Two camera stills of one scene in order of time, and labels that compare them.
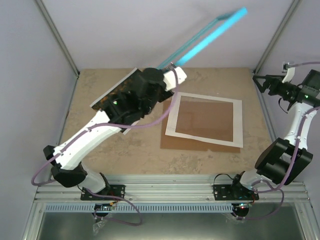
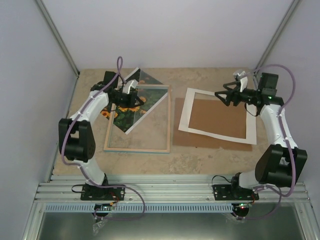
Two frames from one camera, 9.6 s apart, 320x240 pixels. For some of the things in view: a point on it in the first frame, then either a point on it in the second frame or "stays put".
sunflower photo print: [124, 104] stays put
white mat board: [237, 120] -> [251, 120]
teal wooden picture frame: [234, 16] -> [153, 87]
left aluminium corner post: [47, 19] stays put
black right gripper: [274, 80] -> [235, 92]
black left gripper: [170, 94] -> [132, 97]
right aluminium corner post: [294, 4] stays put
